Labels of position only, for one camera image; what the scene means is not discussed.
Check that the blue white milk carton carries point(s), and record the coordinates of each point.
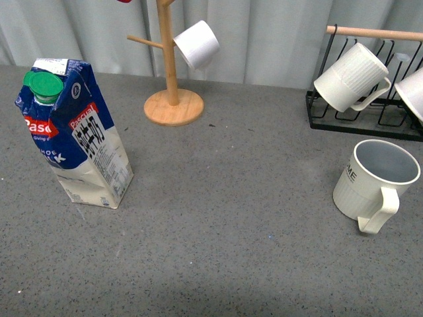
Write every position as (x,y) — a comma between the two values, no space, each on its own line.
(71,125)

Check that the wooden mug tree stand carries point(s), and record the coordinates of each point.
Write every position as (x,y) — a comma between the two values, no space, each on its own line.
(173,106)

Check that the white mug on tree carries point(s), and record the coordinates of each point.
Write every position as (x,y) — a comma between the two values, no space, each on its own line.
(197,45)

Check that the cream ribbed mug on rack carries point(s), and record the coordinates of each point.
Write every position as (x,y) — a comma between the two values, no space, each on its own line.
(354,81)

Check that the black wire cup rack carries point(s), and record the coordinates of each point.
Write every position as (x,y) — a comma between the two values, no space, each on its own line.
(379,110)

